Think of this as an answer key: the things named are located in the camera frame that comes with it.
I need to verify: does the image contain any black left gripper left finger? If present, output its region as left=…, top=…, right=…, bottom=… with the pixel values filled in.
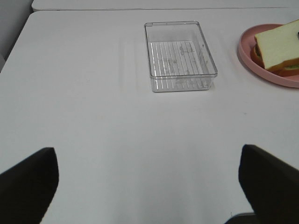
left=0, top=147, right=59, bottom=224

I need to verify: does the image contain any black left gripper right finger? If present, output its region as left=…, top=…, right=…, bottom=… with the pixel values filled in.
left=238, top=145, right=299, bottom=224

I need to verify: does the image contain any toast bread slice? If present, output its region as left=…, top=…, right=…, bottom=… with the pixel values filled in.
left=251, top=44, right=299, bottom=77
left=255, top=20, right=299, bottom=72

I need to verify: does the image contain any pink round plate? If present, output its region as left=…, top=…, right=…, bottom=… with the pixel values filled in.
left=238, top=24, right=299, bottom=89

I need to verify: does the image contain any left clear plastic tray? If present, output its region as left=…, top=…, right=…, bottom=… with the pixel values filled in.
left=144, top=21, right=218, bottom=92

